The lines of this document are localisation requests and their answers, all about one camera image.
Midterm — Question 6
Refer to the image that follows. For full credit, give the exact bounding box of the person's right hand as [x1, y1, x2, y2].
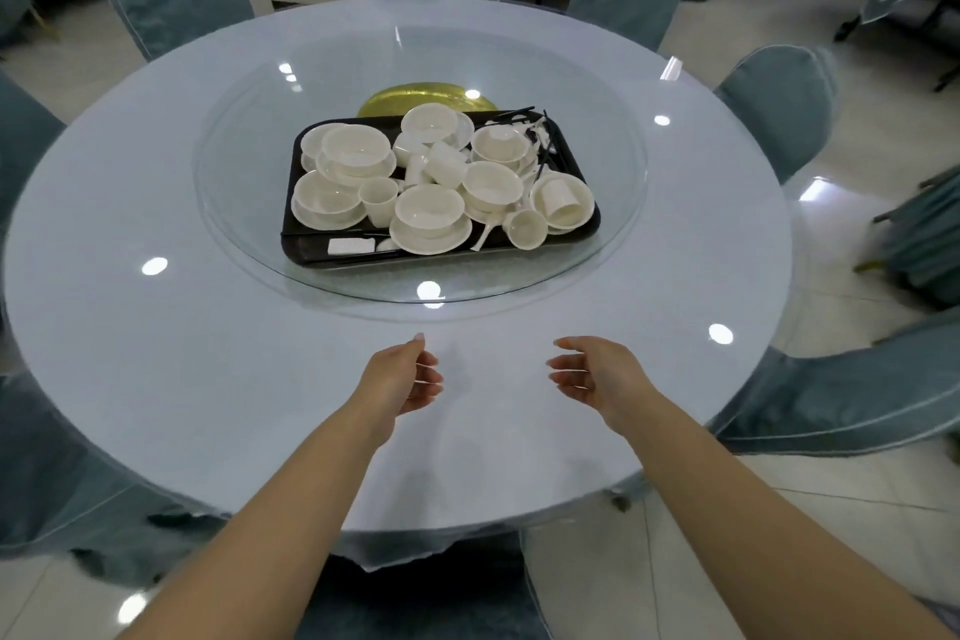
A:
[545, 335, 665, 437]

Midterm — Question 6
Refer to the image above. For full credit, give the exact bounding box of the person's left hand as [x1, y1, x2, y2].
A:
[352, 333, 445, 450]

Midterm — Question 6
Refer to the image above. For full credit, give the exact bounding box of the black tray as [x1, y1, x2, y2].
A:
[280, 108, 603, 271]

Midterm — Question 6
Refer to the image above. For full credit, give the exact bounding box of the person's right forearm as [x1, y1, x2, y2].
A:
[626, 391, 954, 640]

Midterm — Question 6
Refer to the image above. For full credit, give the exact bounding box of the person's left forearm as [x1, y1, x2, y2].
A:
[112, 414, 399, 640]

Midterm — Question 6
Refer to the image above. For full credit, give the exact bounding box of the white round table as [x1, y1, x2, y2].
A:
[2, 0, 795, 573]

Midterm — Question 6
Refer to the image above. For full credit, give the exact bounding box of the glass lazy susan turntable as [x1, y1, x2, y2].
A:
[192, 24, 650, 324]

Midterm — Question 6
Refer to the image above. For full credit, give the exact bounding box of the gold turntable base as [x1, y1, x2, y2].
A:
[356, 82, 500, 120]

